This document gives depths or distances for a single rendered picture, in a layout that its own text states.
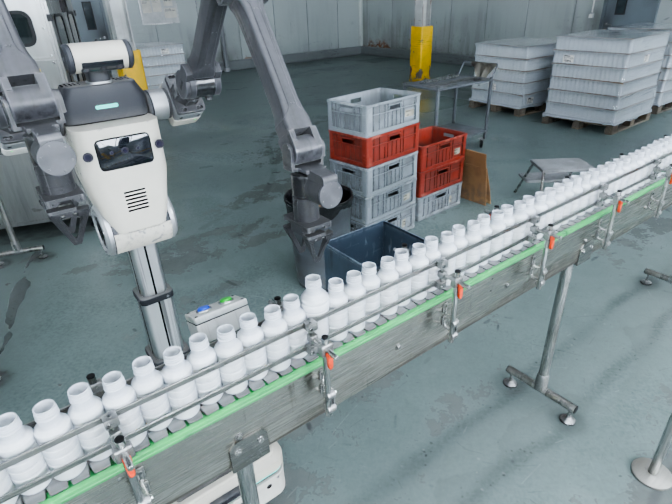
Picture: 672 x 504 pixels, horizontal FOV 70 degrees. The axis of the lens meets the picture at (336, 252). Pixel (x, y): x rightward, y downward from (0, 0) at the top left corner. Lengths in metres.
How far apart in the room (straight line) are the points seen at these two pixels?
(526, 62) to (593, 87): 1.12
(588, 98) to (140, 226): 6.72
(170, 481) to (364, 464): 1.23
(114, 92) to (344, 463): 1.68
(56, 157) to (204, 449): 0.67
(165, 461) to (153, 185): 0.76
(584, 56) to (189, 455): 7.08
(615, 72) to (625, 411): 5.36
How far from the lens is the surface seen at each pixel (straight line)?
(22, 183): 4.77
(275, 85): 1.04
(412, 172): 3.96
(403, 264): 1.33
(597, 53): 7.51
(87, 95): 1.51
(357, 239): 1.95
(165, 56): 10.55
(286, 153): 1.01
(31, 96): 0.96
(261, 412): 1.20
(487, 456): 2.37
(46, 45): 4.50
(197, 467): 1.20
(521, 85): 8.18
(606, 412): 2.73
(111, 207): 1.50
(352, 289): 1.22
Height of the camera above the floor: 1.79
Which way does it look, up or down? 28 degrees down
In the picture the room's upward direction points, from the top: 2 degrees counter-clockwise
